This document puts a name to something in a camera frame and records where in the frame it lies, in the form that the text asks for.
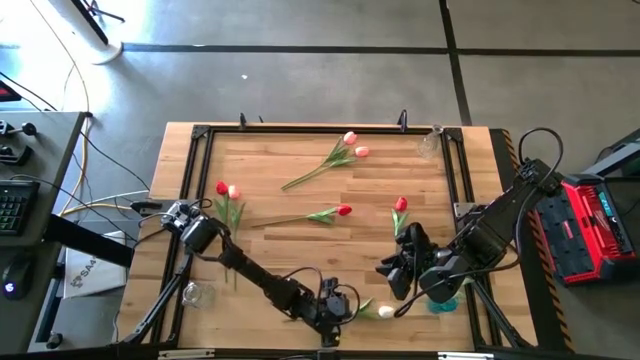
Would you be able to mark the pink artificial tulip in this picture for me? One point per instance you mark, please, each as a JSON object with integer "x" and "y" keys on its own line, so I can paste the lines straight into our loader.
{"x": 350, "y": 137}
{"x": 233, "y": 192}
{"x": 362, "y": 151}

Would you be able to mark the black metal beam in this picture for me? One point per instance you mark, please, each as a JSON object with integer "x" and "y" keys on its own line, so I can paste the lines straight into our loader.
{"x": 90, "y": 242}

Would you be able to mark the white printed box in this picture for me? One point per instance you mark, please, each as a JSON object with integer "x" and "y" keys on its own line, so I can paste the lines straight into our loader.
{"x": 95, "y": 275}

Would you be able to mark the red artificial tulip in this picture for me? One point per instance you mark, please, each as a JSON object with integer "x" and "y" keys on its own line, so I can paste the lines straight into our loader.
{"x": 221, "y": 188}
{"x": 344, "y": 210}
{"x": 401, "y": 204}

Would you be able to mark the black pole white base stand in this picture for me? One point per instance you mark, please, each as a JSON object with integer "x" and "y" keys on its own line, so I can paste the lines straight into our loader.
{"x": 106, "y": 55}

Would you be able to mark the black clamp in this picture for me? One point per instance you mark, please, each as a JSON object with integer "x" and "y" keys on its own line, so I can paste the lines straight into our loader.
{"x": 403, "y": 121}
{"x": 242, "y": 121}

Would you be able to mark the black table rig frame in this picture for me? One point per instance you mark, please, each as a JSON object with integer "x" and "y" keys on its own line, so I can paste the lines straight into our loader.
{"x": 325, "y": 129}

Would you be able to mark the silver metal bracket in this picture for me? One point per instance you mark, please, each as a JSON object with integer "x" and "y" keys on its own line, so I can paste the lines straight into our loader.
{"x": 187, "y": 354}
{"x": 465, "y": 356}

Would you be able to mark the black computer mouse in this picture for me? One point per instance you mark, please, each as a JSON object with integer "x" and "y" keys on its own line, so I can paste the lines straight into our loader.
{"x": 17, "y": 275}

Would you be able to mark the teal glass vase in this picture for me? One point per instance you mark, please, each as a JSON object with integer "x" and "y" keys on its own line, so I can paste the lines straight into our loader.
{"x": 442, "y": 306}

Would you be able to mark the black keyboard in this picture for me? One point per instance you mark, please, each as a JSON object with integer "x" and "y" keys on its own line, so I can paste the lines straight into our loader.
{"x": 17, "y": 207}

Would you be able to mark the clear bottle-shaped glass vase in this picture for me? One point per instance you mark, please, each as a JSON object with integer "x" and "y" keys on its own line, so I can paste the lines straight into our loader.
{"x": 430, "y": 145}

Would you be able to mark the grey side desk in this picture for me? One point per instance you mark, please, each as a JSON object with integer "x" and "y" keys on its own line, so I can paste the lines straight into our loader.
{"x": 50, "y": 165}

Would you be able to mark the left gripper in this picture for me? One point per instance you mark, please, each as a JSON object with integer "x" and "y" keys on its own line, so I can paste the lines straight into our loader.
{"x": 332, "y": 305}

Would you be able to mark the clear short glass vase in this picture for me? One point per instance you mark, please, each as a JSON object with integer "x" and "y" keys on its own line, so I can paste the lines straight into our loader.
{"x": 197, "y": 295}

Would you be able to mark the yellow black hazard strip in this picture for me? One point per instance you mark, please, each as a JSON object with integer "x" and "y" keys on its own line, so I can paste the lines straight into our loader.
{"x": 558, "y": 310}

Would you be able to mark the black caster wheel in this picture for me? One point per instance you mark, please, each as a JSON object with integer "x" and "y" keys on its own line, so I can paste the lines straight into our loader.
{"x": 54, "y": 341}

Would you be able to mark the red black device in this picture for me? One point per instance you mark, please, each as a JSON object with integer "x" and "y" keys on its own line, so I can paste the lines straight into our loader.
{"x": 7, "y": 92}

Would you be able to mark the grey metal stand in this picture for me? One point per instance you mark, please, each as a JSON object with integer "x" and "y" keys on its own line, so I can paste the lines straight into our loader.
{"x": 622, "y": 155}

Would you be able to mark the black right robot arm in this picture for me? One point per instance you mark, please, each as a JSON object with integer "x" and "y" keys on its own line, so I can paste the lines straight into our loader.
{"x": 500, "y": 215}

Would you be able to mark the white artificial tulip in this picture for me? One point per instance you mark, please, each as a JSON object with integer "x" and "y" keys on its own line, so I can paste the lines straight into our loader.
{"x": 386, "y": 312}

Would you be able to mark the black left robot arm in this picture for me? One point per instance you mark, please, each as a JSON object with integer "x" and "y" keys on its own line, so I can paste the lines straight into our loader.
{"x": 250, "y": 270}

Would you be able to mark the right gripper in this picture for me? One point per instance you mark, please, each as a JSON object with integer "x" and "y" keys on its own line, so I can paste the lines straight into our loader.
{"x": 422, "y": 250}

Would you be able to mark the red black tool case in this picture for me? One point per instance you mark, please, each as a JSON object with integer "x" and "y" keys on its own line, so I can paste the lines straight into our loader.
{"x": 585, "y": 235}

